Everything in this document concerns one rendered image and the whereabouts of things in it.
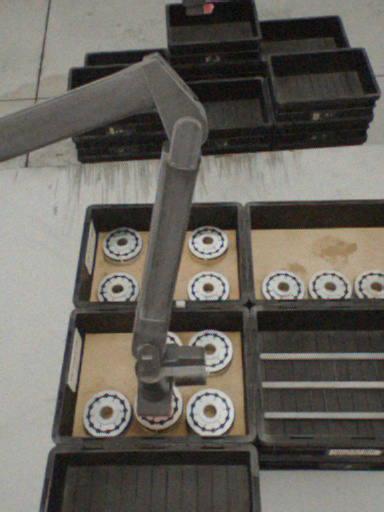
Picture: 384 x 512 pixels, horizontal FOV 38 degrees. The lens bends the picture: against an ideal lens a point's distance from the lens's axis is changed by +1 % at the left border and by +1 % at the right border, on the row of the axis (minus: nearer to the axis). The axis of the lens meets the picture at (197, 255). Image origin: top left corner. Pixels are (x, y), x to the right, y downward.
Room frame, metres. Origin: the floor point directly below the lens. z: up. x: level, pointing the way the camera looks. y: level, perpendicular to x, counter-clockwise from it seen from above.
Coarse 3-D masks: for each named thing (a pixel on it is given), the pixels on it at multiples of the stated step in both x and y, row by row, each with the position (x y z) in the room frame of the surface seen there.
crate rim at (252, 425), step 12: (72, 312) 0.61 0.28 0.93; (84, 312) 0.61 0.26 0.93; (96, 312) 0.60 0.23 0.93; (108, 312) 0.60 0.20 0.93; (120, 312) 0.60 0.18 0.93; (132, 312) 0.60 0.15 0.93; (180, 312) 0.59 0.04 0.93; (192, 312) 0.59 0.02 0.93; (204, 312) 0.59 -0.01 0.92; (216, 312) 0.59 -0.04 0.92; (72, 324) 0.58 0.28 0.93; (72, 336) 0.55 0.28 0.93; (252, 372) 0.44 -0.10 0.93; (60, 384) 0.44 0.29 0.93; (252, 384) 0.42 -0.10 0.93; (60, 396) 0.42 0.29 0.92; (252, 396) 0.39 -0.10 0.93; (60, 408) 0.39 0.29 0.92; (252, 408) 0.37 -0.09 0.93; (60, 420) 0.37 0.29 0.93; (252, 420) 0.34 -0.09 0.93; (252, 432) 0.32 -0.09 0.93; (60, 444) 0.32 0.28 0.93; (72, 444) 0.32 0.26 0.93; (252, 444) 0.31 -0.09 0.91
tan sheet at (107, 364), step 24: (96, 336) 0.59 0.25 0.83; (120, 336) 0.59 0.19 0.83; (192, 336) 0.58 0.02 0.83; (96, 360) 0.53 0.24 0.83; (120, 360) 0.53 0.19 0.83; (240, 360) 0.51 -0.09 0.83; (96, 384) 0.48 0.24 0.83; (120, 384) 0.47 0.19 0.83; (216, 384) 0.46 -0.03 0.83; (240, 384) 0.46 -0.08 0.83; (240, 408) 0.40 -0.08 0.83; (72, 432) 0.37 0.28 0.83; (144, 432) 0.36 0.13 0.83; (168, 432) 0.36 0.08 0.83; (240, 432) 0.35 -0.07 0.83
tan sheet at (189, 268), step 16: (144, 240) 0.87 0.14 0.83; (96, 256) 0.83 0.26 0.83; (144, 256) 0.82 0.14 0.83; (96, 272) 0.78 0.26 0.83; (112, 272) 0.77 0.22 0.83; (128, 272) 0.77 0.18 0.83; (192, 272) 0.76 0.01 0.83; (224, 272) 0.75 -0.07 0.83; (96, 288) 0.73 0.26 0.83; (176, 288) 0.71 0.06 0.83
